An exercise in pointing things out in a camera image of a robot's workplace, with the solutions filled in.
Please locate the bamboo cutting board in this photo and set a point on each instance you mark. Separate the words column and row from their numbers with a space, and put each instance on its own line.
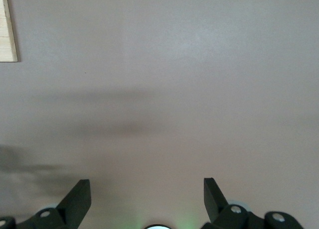
column 6, row 39

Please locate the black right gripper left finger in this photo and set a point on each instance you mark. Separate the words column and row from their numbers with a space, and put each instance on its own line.
column 74, row 204

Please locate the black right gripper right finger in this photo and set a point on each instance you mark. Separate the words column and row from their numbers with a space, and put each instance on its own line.
column 216, row 209

